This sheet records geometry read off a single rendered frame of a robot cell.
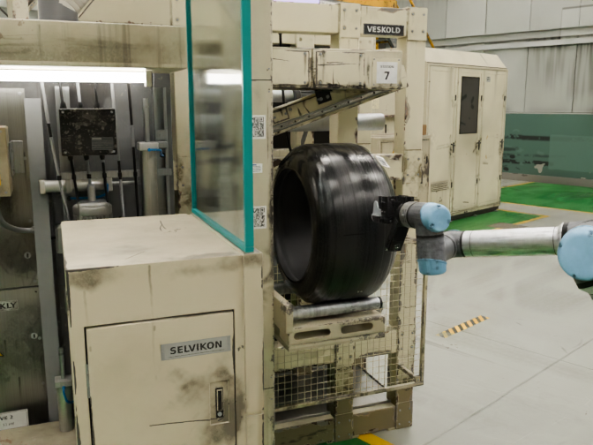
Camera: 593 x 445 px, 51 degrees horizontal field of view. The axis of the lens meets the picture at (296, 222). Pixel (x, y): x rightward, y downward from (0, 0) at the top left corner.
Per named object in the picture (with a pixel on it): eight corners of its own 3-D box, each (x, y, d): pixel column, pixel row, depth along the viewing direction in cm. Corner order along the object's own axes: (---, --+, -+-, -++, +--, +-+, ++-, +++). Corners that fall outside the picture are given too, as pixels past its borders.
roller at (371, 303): (287, 305, 205) (282, 309, 208) (289, 319, 203) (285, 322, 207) (380, 294, 217) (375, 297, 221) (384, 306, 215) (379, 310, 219)
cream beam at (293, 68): (253, 88, 220) (252, 45, 217) (234, 90, 243) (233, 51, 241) (402, 90, 242) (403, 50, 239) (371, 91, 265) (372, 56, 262)
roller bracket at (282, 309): (285, 335, 200) (285, 305, 198) (249, 299, 237) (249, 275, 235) (295, 334, 201) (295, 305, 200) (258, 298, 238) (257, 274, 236)
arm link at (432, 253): (456, 267, 173) (454, 229, 172) (440, 276, 164) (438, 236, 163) (430, 267, 177) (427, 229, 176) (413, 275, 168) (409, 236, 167)
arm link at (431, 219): (429, 237, 161) (426, 205, 160) (406, 233, 171) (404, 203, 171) (454, 233, 164) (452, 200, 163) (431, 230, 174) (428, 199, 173)
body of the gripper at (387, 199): (399, 194, 189) (420, 196, 177) (399, 222, 189) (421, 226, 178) (376, 195, 186) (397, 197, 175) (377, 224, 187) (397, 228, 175)
